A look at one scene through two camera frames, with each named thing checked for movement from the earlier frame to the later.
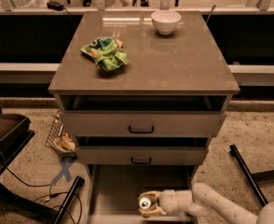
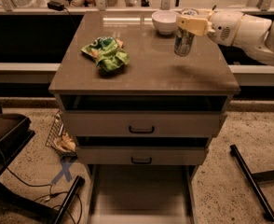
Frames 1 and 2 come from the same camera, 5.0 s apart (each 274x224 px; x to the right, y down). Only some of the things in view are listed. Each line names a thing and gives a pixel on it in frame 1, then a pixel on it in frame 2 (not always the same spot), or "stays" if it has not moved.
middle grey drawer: [139, 155] stays
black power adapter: [55, 6] stays
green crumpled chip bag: [107, 52] stays
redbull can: [144, 203] → [183, 39]
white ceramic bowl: [165, 21] stays
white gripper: [168, 201] → [223, 28]
